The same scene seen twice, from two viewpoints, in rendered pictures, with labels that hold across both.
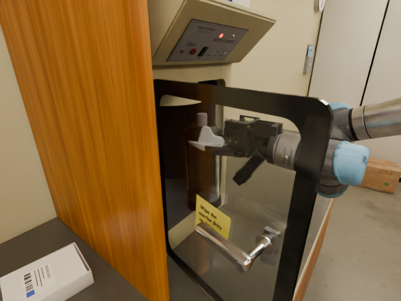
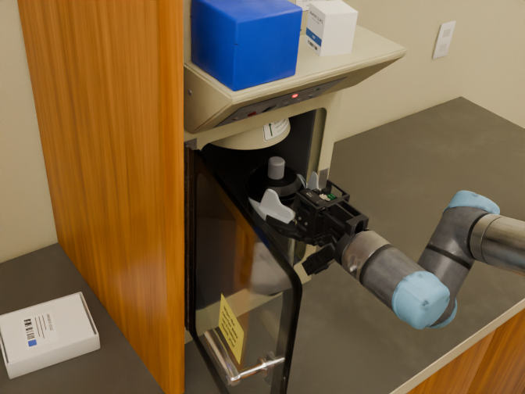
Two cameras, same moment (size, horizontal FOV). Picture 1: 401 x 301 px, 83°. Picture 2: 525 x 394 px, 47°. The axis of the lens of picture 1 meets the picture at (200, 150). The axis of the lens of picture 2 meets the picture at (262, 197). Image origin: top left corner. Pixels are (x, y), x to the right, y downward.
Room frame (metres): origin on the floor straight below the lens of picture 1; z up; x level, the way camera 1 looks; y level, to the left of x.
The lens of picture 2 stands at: (-0.27, -0.17, 1.84)
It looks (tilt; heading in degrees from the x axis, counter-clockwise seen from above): 36 degrees down; 12
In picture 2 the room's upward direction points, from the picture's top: 5 degrees clockwise
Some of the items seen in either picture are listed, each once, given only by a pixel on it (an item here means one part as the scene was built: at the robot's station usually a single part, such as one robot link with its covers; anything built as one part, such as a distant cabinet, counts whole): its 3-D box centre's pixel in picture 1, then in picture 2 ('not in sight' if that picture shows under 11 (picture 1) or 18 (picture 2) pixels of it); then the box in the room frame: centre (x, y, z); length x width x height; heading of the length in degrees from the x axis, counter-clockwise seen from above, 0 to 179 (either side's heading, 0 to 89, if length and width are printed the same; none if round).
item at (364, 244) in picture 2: not in sight; (364, 256); (0.44, -0.18, 1.24); 0.08 x 0.05 x 0.08; 142
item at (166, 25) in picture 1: (218, 37); (297, 87); (0.52, -0.04, 1.46); 0.32 x 0.11 x 0.10; 142
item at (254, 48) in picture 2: not in sight; (244, 36); (0.44, 0.02, 1.56); 0.10 x 0.10 x 0.09; 52
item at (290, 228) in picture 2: not in sight; (291, 224); (0.50, -0.06, 1.23); 0.09 x 0.05 x 0.02; 76
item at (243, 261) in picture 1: (231, 239); (233, 353); (0.23, -0.04, 1.20); 0.10 x 0.05 x 0.03; 42
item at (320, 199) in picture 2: not in sight; (330, 223); (0.49, -0.12, 1.25); 0.12 x 0.08 x 0.09; 52
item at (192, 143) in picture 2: not in sight; (191, 245); (0.43, 0.09, 1.19); 0.03 x 0.02 x 0.39; 142
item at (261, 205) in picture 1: (209, 210); (230, 314); (0.31, -0.01, 1.19); 0.30 x 0.01 x 0.40; 42
